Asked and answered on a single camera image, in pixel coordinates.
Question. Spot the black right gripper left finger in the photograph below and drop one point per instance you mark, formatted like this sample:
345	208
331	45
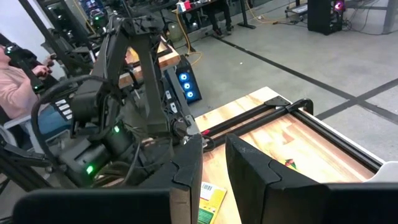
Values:
124	205

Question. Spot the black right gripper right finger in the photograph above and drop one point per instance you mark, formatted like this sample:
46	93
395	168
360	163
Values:
280	199

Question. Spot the yellow green crayon box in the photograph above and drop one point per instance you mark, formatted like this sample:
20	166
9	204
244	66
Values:
290	163
211	199

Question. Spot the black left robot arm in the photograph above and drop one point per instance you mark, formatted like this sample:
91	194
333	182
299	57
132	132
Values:
149	81

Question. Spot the blue chair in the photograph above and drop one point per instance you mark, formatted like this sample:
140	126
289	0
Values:
53	124

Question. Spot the computer with blue fans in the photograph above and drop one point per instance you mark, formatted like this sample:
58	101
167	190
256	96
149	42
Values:
186	85

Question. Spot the wooden side table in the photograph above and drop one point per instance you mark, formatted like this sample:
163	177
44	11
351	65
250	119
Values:
168	59

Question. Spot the person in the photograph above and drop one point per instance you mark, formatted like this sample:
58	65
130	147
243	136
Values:
220	15
14	90

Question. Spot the black computer tower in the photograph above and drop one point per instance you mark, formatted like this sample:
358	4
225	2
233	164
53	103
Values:
325	15

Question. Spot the black aluminium table frame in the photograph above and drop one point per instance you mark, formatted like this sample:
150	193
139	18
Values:
342	142

